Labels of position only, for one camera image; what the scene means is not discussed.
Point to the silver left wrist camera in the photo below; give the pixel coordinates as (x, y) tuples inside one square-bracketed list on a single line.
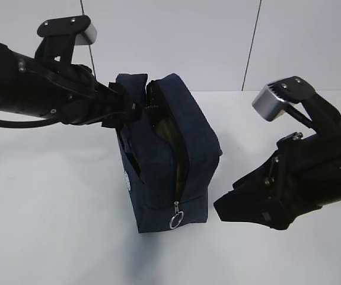
[(61, 35)]

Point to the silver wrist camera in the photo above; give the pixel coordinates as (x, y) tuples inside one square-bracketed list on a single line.
[(300, 100), (61, 35)]

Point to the green cucumber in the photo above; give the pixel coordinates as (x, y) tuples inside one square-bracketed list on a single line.
[(166, 129)]

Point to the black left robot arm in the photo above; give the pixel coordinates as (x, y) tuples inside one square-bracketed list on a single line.
[(56, 94)]

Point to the dark blue lunch bag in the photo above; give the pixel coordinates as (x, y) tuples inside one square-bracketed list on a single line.
[(169, 155)]

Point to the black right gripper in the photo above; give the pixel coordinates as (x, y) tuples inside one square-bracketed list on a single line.
[(301, 176)]

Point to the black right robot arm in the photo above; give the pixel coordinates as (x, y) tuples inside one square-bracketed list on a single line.
[(299, 177)]

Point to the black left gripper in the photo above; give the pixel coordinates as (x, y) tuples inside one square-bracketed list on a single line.
[(93, 102)]

